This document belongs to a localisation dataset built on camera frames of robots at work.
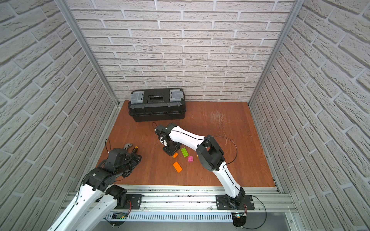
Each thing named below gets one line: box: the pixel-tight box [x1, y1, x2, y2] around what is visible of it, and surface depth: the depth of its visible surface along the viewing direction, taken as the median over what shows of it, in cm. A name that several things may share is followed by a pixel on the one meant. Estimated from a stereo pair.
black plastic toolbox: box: [128, 87, 187, 122], surface depth 100 cm
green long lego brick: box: [180, 147, 189, 158], surface depth 94 cm
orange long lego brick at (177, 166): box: [172, 161, 183, 173], surface depth 87 cm
